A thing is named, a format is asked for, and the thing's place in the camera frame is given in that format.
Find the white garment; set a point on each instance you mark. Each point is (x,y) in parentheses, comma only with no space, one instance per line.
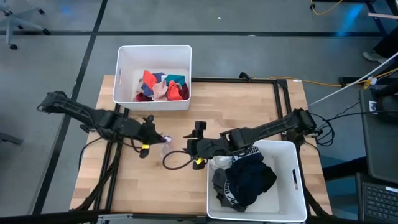
(222,161)

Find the black metal table frame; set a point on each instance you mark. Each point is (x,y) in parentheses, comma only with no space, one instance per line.
(233,80)

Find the dark red garment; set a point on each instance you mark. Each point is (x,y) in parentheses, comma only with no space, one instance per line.
(143,98)

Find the white paper label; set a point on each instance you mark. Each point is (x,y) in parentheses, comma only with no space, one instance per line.
(372,106)

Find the person's leg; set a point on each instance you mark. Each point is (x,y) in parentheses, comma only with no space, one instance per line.
(388,43)

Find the grey floor leg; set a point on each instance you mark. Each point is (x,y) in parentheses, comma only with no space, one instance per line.
(11,139)

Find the dusty pink garment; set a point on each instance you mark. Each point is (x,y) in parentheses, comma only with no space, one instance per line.
(160,90)

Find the black laptop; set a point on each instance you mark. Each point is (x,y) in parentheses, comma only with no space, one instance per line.
(381,202)

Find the maroon garment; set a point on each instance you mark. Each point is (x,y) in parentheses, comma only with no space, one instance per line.
(185,91)

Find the dark grey underwear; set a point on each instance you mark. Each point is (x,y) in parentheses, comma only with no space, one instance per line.
(222,189)

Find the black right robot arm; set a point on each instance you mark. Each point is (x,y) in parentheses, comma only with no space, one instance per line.
(267,126)

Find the navy black underwear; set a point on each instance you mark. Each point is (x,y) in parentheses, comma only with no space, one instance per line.
(252,180)

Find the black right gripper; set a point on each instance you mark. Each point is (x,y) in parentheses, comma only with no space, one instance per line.
(208,147)

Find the white bin holding dark garments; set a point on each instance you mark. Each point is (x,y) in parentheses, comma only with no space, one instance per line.
(286,193)

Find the person's shoe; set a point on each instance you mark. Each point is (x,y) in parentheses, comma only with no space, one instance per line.
(374,57)

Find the white bin holding coloured garments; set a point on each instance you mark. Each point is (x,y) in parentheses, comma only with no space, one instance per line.
(155,59)

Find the grey office chair base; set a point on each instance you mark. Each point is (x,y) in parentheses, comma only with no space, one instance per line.
(8,21)

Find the wooden stick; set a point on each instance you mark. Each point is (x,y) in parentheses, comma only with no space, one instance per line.
(382,16)

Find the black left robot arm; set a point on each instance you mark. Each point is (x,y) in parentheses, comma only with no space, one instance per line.
(93,116)

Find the black rounded equipment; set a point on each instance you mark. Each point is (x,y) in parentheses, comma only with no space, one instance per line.
(387,105)

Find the white rod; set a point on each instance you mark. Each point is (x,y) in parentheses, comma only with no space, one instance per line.
(351,84)

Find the black stand legs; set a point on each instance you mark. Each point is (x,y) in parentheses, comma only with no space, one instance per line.
(377,15)

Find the black side desk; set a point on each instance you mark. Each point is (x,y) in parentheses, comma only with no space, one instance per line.
(379,149)

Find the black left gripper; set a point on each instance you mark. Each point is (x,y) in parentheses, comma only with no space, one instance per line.
(147,133)

